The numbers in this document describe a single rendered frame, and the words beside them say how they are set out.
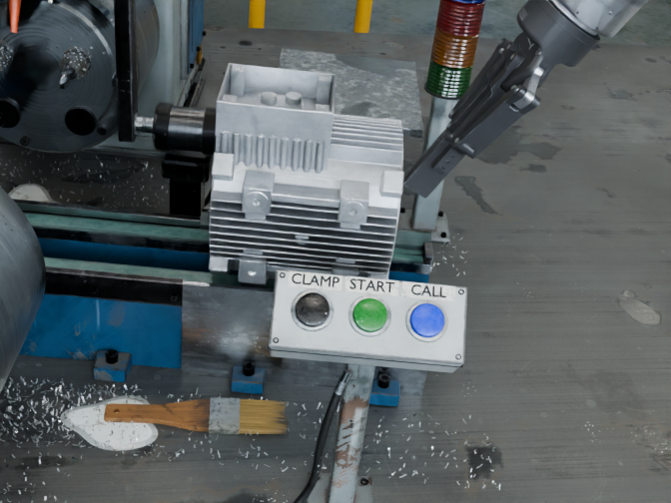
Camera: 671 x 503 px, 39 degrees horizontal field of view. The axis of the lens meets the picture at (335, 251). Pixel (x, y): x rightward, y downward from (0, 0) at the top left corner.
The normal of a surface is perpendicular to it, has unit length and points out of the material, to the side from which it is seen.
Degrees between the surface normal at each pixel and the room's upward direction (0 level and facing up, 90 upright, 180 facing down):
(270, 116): 90
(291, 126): 90
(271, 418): 2
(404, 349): 39
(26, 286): 81
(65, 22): 90
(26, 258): 73
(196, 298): 90
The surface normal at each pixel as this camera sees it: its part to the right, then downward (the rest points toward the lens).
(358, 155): -0.03, 0.54
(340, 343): 0.06, -0.28
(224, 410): 0.10, -0.82
